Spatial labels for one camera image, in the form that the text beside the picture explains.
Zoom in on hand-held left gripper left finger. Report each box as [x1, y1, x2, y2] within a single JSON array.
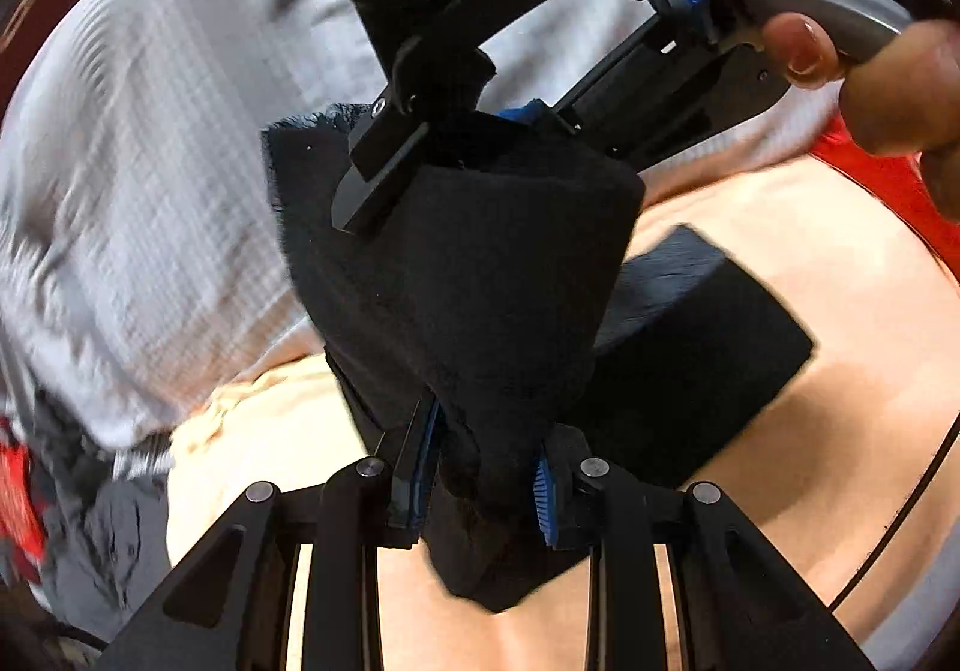
[[97, 393, 445, 671]]

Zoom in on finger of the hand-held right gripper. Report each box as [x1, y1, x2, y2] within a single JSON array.
[[330, 0, 683, 235], [495, 15, 790, 171]]

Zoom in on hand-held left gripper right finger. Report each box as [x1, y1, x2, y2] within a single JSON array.
[[532, 423, 875, 671]]

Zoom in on black pants with floral trim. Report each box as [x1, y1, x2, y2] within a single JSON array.
[[261, 105, 816, 616]]

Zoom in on person's right hand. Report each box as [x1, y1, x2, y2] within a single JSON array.
[[757, 11, 960, 222]]

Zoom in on red embroidered cushion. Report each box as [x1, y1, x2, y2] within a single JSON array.
[[810, 116, 960, 252]]

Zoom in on peach blanket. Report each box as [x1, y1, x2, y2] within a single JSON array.
[[165, 154, 960, 671]]

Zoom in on dark grey jacket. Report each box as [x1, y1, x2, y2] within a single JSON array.
[[30, 386, 179, 642]]

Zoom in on grey striped duvet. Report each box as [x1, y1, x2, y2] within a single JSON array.
[[0, 0, 845, 451]]

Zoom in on white bed sheet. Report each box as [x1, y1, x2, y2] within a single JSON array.
[[862, 566, 960, 671]]

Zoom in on red cloth item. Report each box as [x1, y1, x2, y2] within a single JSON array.
[[0, 416, 47, 567]]

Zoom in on black cable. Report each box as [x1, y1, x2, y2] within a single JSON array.
[[829, 416, 960, 610]]

